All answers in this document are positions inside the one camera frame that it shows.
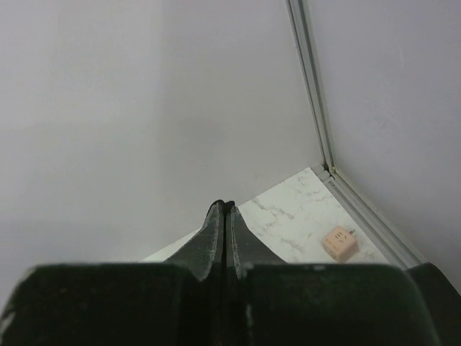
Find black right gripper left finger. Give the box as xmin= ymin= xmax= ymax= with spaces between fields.
xmin=165 ymin=200 xmax=225 ymax=345

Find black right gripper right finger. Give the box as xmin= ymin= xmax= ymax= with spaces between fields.
xmin=225 ymin=201 xmax=285 ymax=345

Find black and pink drawer box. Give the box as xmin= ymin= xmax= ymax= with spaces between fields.
xmin=406 ymin=262 xmax=461 ymax=346

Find pink foam cube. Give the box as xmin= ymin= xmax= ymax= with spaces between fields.
xmin=321 ymin=226 xmax=359 ymax=263

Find aluminium corner frame post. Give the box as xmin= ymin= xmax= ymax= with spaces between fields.
xmin=286 ymin=1 xmax=426 ymax=269

